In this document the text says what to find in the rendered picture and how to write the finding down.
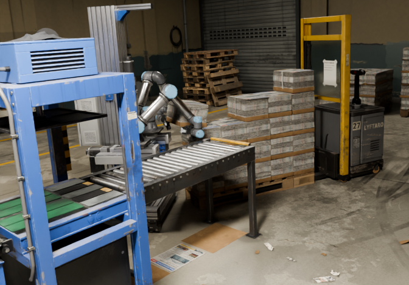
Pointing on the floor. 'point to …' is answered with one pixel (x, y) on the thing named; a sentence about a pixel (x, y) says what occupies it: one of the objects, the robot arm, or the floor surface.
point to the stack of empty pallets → (199, 75)
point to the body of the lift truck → (334, 113)
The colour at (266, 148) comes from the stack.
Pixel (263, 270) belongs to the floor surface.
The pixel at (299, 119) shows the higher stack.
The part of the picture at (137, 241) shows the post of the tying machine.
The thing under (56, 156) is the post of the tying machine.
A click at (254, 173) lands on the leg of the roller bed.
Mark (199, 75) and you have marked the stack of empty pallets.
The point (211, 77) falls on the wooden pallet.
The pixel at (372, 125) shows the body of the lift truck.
